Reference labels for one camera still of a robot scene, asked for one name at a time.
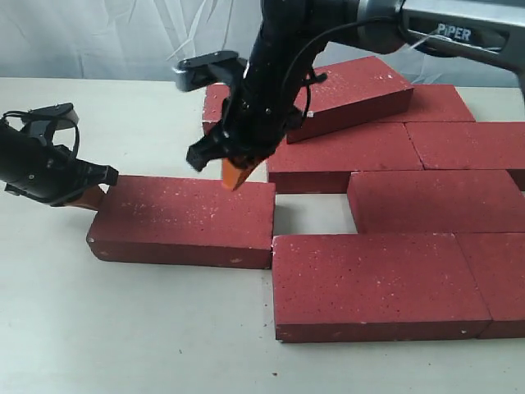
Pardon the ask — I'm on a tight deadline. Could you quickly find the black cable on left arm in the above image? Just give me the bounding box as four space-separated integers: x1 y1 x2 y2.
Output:
0 108 81 163

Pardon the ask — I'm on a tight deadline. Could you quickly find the back right red brick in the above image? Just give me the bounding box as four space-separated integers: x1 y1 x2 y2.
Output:
375 85 476 123

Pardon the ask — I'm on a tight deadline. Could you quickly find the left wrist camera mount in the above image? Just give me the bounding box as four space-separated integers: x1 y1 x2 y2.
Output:
21 103 80 146

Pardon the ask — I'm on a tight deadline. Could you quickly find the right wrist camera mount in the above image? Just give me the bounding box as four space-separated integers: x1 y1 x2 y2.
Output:
174 50 247 92

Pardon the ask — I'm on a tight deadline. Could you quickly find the front left base red brick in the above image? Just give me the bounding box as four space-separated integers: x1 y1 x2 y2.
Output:
272 234 491 343

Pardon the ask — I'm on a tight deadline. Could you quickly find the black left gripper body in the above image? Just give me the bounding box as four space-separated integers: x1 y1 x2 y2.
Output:
1 122 118 207

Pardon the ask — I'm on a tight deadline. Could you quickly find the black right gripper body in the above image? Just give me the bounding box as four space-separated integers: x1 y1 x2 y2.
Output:
186 57 312 172

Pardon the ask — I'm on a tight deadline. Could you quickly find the white backdrop cloth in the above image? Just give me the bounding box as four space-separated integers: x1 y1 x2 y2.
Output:
0 0 525 88

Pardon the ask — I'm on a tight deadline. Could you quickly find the large front red brick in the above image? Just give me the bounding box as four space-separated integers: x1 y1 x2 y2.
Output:
87 176 276 269

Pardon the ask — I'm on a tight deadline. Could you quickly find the tilted red brick on top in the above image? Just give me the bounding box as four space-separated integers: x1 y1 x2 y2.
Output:
286 56 414 144

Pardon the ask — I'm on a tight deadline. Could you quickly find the front right base red brick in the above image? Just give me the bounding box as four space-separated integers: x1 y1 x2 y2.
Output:
457 233 524 339

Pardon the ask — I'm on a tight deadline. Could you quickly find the base red brick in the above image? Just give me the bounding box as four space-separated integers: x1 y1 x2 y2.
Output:
457 233 524 339
272 234 491 343

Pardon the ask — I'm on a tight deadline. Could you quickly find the red brick moved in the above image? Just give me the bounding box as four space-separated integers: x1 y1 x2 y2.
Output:
267 123 422 194

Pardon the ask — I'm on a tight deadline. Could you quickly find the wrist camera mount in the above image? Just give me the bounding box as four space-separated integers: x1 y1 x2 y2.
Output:
174 50 247 92
21 103 80 146

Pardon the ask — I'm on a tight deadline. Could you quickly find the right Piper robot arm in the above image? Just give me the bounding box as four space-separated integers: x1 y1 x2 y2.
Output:
176 1 524 190

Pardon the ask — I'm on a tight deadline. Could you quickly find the middle row right red brick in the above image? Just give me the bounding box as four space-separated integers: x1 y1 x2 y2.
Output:
347 170 524 233

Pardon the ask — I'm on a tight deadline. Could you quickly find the back left red brick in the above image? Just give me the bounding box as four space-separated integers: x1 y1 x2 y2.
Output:
201 84 230 135

